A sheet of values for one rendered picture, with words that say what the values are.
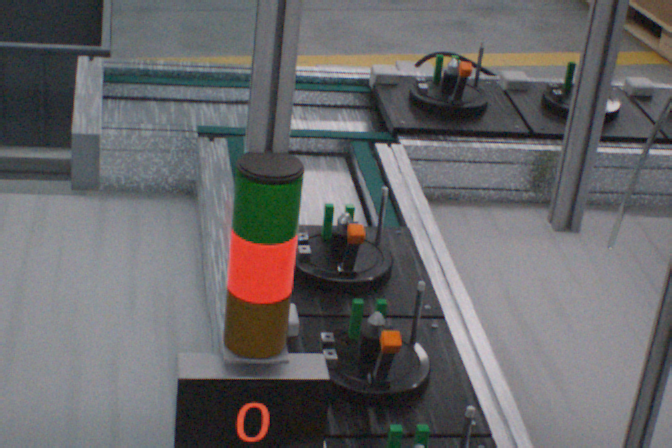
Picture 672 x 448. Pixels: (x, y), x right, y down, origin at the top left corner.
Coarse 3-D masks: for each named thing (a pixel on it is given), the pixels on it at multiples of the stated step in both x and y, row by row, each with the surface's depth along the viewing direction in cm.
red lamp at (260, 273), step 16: (240, 240) 96; (240, 256) 97; (256, 256) 96; (272, 256) 96; (288, 256) 97; (240, 272) 97; (256, 272) 97; (272, 272) 97; (288, 272) 98; (240, 288) 98; (256, 288) 97; (272, 288) 98; (288, 288) 99
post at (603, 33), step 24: (600, 0) 196; (624, 0) 196; (600, 24) 198; (624, 24) 198; (600, 48) 200; (600, 72) 203; (576, 96) 206; (600, 96) 203; (576, 120) 205; (600, 120) 206; (576, 144) 207; (576, 168) 209; (576, 192) 213; (552, 216) 216; (576, 216) 213
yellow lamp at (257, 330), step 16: (240, 304) 98; (256, 304) 98; (272, 304) 98; (288, 304) 100; (224, 320) 101; (240, 320) 99; (256, 320) 99; (272, 320) 99; (224, 336) 101; (240, 336) 100; (256, 336) 99; (272, 336) 100; (240, 352) 100; (256, 352) 100; (272, 352) 100
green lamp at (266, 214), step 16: (240, 176) 94; (240, 192) 95; (256, 192) 94; (272, 192) 94; (288, 192) 94; (240, 208) 95; (256, 208) 94; (272, 208) 94; (288, 208) 95; (240, 224) 96; (256, 224) 95; (272, 224) 95; (288, 224) 96; (256, 240) 95; (272, 240) 95; (288, 240) 96
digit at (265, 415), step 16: (224, 400) 101; (240, 400) 102; (256, 400) 102; (272, 400) 102; (224, 416) 102; (240, 416) 102; (256, 416) 103; (272, 416) 103; (224, 432) 103; (240, 432) 103; (256, 432) 103; (272, 432) 104
